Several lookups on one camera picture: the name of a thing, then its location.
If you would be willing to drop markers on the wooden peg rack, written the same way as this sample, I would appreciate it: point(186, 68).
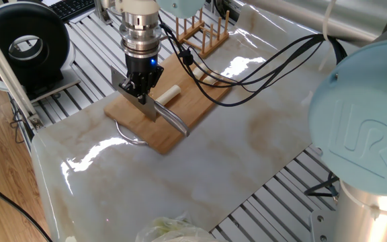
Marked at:
point(210, 50)

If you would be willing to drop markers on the black keyboard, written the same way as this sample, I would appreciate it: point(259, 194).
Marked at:
point(72, 8)

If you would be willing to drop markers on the white scallion stalk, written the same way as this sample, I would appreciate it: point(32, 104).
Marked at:
point(170, 93)

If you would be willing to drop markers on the aluminium frame beam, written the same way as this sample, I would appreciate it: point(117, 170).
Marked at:
point(5, 74)

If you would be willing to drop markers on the silver robot mounting plate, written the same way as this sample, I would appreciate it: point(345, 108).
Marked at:
point(324, 225)

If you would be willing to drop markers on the grey fan base plate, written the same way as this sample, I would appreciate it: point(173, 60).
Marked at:
point(55, 85)

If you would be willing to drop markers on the aluminium bracket post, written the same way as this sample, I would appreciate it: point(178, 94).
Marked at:
point(102, 11)

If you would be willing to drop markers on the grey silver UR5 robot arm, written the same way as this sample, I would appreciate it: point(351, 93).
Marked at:
point(365, 117)

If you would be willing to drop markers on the plastic bag of scallion scraps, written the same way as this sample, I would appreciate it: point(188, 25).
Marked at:
point(180, 232)

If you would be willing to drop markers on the steel cleaver knife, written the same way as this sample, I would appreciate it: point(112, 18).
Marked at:
point(175, 122)

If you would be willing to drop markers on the black round duct fan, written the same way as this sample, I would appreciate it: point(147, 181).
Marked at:
point(29, 27)

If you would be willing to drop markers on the bamboo cutting board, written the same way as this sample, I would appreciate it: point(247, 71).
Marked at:
point(180, 114)

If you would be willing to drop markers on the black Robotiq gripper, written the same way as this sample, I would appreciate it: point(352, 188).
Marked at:
point(143, 69)

